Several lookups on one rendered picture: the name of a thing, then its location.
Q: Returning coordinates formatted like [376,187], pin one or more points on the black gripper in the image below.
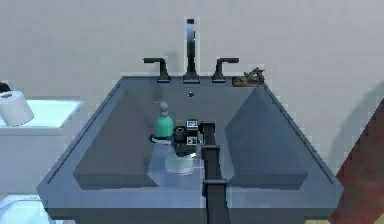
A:
[180,133]

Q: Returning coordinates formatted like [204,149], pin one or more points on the green pump dispenser bottle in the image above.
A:
[165,126]

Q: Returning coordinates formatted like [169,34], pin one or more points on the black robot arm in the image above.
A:
[211,166]

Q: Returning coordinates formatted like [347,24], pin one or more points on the grey blue sink basin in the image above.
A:
[113,150]

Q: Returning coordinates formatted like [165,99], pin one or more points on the black faucet spout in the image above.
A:
[190,50]

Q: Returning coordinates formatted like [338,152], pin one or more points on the brown soap dish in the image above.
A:
[248,80]

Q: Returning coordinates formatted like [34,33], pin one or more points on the white toilet paper roll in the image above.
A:
[14,108]

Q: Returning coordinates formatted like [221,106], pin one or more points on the reddish brown wooden door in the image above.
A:
[363,180]

